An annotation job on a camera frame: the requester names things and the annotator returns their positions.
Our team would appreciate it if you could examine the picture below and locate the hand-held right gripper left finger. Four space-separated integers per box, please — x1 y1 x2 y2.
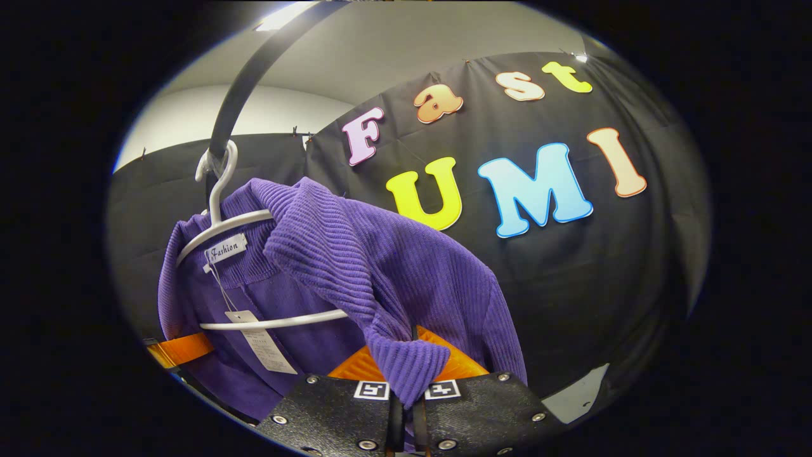
256 346 405 457

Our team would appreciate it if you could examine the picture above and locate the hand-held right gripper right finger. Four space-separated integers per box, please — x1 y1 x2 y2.
412 325 565 457

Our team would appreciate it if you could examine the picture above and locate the purple knitted cardigan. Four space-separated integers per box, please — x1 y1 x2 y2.
157 176 528 423

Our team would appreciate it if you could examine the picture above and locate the black metal clothes rack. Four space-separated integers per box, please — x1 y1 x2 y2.
204 0 350 204

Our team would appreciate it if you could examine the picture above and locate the black backdrop cloth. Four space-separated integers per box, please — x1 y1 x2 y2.
107 51 711 407

